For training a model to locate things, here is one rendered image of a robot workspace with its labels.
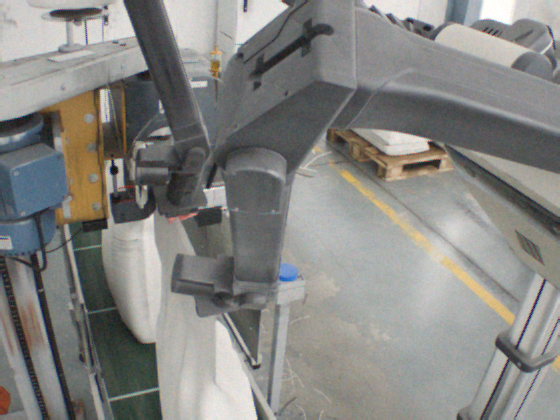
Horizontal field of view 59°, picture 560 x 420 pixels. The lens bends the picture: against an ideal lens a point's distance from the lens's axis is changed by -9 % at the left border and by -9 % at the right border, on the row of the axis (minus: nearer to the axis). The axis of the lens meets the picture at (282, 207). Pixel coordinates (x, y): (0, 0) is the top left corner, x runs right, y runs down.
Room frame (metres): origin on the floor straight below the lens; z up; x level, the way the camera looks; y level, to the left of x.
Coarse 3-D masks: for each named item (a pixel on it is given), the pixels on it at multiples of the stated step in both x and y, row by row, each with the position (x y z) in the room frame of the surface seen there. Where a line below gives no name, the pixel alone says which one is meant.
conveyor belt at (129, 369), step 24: (72, 240) 1.83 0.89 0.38; (96, 240) 1.85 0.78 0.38; (96, 264) 1.68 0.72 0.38; (96, 288) 1.53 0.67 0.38; (96, 312) 1.40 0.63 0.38; (96, 336) 1.28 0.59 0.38; (120, 336) 1.29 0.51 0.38; (120, 360) 1.18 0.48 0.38; (144, 360) 1.20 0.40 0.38; (120, 384) 1.08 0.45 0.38; (144, 384) 1.09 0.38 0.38; (120, 408) 0.99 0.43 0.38; (144, 408) 1.00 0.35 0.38
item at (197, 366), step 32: (160, 224) 1.08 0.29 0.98; (160, 256) 1.10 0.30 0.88; (160, 320) 0.93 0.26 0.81; (192, 320) 0.84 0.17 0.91; (160, 352) 0.89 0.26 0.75; (192, 352) 0.79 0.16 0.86; (224, 352) 0.83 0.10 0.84; (160, 384) 0.89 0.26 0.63; (192, 384) 0.73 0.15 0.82; (224, 384) 0.72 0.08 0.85; (192, 416) 0.69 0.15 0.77; (224, 416) 0.69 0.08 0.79; (256, 416) 0.73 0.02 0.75
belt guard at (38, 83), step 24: (96, 48) 1.02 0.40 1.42; (120, 48) 1.02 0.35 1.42; (0, 72) 0.83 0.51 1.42; (24, 72) 0.84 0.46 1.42; (48, 72) 0.84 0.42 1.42; (72, 72) 0.87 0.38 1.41; (96, 72) 0.92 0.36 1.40; (120, 72) 0.98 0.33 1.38; (0, 96) 0.74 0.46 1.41; (24, 96) 0.77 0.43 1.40; (48, 96) 0.81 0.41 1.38; (72, 96) 0.86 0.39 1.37; (0, 120) 0.73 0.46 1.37
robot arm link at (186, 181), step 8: (168, 168) 0.87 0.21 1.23; (176, 168) 0.88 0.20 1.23; (168, 176) 0.88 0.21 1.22; (176, 176) 0.88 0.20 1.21; (184, 176) 0.87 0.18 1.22; (192, 176) 0.88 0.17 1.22; (200, 176) 0.90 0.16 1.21; (176, 184) 0.89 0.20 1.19; (184, 184) 0.89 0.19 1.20; (192, 184) 0.89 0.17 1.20
